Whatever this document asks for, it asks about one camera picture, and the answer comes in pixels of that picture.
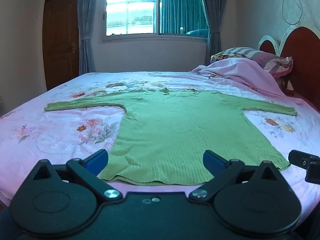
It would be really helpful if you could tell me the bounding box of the brown wooden door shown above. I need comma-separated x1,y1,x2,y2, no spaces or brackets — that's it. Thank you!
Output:
42,0,80,92

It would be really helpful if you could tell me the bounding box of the teal curtain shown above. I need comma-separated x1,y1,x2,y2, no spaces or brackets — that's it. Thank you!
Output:
160,0,209,34

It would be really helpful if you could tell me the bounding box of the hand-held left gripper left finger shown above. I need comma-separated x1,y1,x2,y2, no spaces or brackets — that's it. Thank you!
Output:
29,149,123,202

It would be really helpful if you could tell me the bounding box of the red heart-shaped headboard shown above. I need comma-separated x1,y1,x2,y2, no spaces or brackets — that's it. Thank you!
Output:
257,26,320,113

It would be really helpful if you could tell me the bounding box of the striped floral pillow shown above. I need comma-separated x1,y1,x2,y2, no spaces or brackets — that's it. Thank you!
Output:
210,47,293,79

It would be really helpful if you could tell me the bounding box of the sliding glass window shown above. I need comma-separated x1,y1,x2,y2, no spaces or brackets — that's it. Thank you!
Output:
99,0,210,44

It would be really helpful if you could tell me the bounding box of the green knit sweater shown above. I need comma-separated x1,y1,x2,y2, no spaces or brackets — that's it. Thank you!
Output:
44,87,298,186

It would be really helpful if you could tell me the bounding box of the white wall cable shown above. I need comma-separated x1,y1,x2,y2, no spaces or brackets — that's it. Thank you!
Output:
282,0,304,26

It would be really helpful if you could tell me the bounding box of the grey curtain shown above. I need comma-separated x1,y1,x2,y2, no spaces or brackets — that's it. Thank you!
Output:
77,0,97,75
197,0,228,67

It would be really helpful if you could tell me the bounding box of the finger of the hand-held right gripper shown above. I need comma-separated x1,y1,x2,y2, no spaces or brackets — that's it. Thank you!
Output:
288,150,313,168

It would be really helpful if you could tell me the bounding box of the bed with floral sheet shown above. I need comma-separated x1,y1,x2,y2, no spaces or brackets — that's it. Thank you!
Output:
0,71,320,220

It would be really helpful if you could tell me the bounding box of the pink blanket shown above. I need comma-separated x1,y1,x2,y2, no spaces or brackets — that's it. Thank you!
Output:
191,55,320,114

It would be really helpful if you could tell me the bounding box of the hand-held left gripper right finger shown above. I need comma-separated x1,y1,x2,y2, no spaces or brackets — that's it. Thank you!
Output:
189,150,284,202

